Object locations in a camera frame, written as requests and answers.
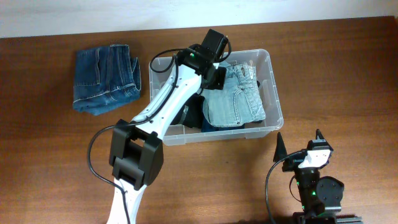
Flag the light blue jeans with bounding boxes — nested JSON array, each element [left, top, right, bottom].
[[201, 62, 266, 128]]

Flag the black garment with tape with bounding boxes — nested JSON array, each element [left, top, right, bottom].
[[171, 94, 205, 129]]

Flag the clear plastic storage bin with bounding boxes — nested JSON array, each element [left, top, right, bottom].
[[163, 49, 284, 146]]

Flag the teal blue shirt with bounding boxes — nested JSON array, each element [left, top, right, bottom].
[[201, 119, 245, 133]]

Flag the dark blue jeans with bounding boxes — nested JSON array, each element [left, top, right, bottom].
[[73, 44, 141, 116]]

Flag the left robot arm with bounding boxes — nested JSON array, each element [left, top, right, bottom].
[[108, 29, 231, 223]]

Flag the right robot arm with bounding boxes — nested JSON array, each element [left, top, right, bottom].
[[273, 129, 345, 223]]

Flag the right black camera cable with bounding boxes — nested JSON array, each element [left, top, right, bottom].
[[264, 151, 307, 224]]

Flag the black camera cable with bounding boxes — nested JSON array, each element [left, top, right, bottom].
[[264, 151, 307, 224], [86, 39, 233, 224]]

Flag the left black camera cable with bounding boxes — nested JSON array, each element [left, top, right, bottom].
[[86, 39, 233, 224]]

